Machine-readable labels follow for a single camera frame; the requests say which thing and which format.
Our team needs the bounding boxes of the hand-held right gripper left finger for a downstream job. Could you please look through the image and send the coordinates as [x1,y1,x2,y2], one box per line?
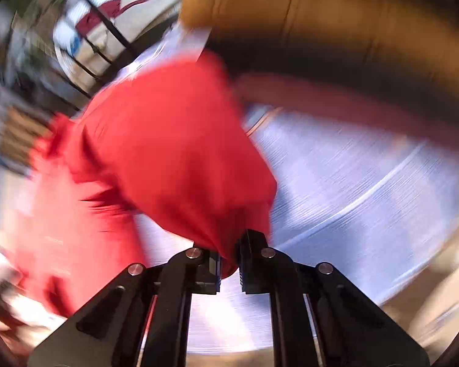
[27,243,223,367]

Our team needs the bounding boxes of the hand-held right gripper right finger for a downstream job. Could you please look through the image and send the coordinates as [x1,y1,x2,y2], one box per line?
[235,229,431,367]

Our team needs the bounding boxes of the red jacket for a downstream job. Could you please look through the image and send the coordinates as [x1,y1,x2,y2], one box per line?
[15,51,278,319]

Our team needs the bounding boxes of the folded brown and black clothes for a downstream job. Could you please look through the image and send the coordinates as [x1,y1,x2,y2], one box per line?
[180,0,459,146]

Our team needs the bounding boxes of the blue checked bed sheet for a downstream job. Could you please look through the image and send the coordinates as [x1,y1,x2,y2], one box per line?
[138,105,459,354]

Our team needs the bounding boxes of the white cushioned swing bed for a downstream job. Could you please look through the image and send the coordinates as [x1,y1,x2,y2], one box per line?
[54,0,190,92]

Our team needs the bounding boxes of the dark red cloth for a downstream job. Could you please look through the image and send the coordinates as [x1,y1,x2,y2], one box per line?
[76,0,154,36]

